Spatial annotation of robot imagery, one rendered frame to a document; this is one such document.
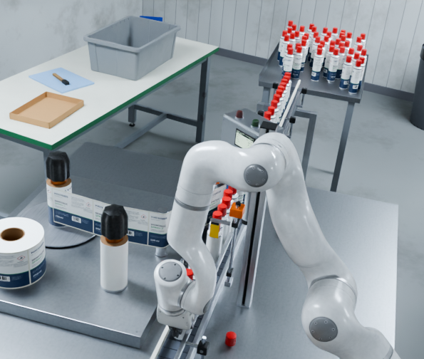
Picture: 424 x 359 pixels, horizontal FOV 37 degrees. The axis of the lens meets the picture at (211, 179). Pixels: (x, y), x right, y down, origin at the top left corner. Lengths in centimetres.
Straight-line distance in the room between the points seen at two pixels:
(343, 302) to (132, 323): 76
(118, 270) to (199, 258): 53
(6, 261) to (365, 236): 139
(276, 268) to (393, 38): 427
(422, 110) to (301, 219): 442
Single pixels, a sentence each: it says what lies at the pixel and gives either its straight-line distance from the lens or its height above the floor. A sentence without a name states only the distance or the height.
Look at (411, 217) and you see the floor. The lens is 451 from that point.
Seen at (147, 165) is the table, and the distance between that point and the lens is 294.
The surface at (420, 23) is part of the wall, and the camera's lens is 629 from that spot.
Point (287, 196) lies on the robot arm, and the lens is 148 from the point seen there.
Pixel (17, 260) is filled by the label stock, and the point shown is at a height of 99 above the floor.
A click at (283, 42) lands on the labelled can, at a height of 104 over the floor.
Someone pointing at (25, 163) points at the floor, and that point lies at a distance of 469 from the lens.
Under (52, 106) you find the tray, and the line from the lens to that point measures 359.
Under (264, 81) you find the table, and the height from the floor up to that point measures 88.
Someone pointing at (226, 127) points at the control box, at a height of 144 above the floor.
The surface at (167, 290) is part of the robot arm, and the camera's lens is 164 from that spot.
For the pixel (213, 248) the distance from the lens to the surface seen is 215.
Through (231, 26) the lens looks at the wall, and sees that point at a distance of 686.
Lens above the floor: 226
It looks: 30 degrees down
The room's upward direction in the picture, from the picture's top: 5 degrees clockwise
